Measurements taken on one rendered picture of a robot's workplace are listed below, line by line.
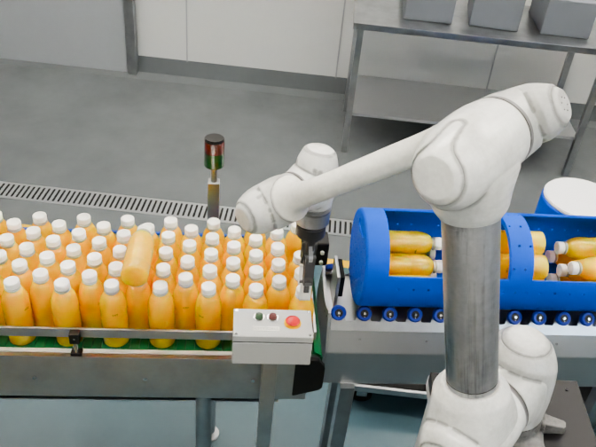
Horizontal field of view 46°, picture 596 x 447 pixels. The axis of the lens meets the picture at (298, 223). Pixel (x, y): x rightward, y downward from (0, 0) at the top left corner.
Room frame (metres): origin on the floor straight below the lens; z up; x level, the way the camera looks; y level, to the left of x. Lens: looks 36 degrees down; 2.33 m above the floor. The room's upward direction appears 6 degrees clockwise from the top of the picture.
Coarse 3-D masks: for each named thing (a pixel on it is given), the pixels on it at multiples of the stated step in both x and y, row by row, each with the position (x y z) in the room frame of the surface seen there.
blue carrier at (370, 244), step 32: (352, 224) 1.72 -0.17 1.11; (384, 224) 1.56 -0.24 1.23; (416, 224) 1.74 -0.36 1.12; (512, 224) 1.62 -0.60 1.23; (544, 224) 1.78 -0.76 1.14; (576, 224) 1.79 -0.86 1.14; (352, 256) 1.65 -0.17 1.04; (384, 256) 1.48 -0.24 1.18; (512, 256) 1.53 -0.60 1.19; (352, 288) 1.58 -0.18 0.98; (384, 288) 1.45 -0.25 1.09; (416, 288) 1.46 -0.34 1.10; (512, 288) 1.50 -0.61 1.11; (544, 288) 1.51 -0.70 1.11; (576, 288) 1.52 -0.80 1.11
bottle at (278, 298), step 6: (270, 288) 1.43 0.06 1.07; (276, 288) 1.42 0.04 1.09; (282, 288) 1.42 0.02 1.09; (270, 294) 1.42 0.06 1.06; (276, 294) 1.41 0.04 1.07; (282, 294) 1.41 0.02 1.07; (288, 294) 1.43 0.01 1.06; (270, 300) 1.41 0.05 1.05; (276, 300) 1.41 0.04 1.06; (282, 300) 1.41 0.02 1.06; (288, 300) 1.42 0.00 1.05; (270, 306) 1.41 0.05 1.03; (276, 306) 1.40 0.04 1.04; (282, 306) 1.41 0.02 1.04
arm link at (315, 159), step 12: (312, 144) 1.42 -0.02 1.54; (324, 144) 1.43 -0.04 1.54; (300, 156) 1.39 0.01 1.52; (312, 156) 1.37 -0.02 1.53; (324, 156) 1.38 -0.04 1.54; (336, 156) 1.40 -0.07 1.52; (300, 168) 1.38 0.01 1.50; (312, 168) 1.36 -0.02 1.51; (324, 168) 1.36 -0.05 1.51; (336, 168) 1.39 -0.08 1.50; (324, 204) 1.36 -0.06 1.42
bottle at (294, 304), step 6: (294, 294) 1.41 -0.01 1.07; (294, 300) 1.40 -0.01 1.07; (312, 300) 1.41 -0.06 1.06; (288, 306) 1.40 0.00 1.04; (294, 306) 1.38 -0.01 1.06; (300, 306) 1.38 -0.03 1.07; (306, 306) 1.38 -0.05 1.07; (312, 306) 1.40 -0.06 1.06; (312, 312) 1.39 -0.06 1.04; (312, 318) 1.40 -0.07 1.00
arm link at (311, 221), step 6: (330, 210) 1.39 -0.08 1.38; (306, 216) 1.37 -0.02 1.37; (312, 216) 1.36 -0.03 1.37; (318, 216) 1.37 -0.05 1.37; (324, 216) 1.37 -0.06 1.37; (300, 222) 1.37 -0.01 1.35; (306, 222) 1.37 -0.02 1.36; (312, 222) 1.36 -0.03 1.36; (318, 222) 1.37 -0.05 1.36; (324, 222) 1.38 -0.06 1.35; (306, 228) 1.37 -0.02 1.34; (312, 228) 1.36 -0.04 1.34; (318, 228) 1.37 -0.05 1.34
